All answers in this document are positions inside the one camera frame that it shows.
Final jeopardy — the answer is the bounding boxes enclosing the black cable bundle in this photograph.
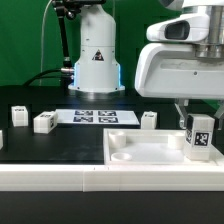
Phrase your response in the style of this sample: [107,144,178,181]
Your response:
[22,68,75,88]

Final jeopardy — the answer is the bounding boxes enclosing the white block left edge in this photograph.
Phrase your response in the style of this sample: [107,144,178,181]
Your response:
[0,130,3,150]

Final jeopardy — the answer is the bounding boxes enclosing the white square tabletop part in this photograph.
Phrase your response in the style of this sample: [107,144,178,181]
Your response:
[103,129,224,166]

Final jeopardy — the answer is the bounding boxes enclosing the white cable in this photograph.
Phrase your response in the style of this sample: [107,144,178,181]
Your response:
[39,0,54,87]

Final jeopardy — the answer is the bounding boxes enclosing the white sheet with tags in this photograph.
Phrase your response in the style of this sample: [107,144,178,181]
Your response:
[56,109,139,125]

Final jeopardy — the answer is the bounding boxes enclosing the white front fence wall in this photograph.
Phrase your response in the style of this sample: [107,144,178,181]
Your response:
[0,165,224,192]

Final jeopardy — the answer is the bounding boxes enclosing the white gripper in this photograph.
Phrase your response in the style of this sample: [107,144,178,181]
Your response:
[135,43,224,130]

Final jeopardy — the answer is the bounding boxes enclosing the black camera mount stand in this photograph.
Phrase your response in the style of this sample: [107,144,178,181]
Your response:
[52,0,106,67]

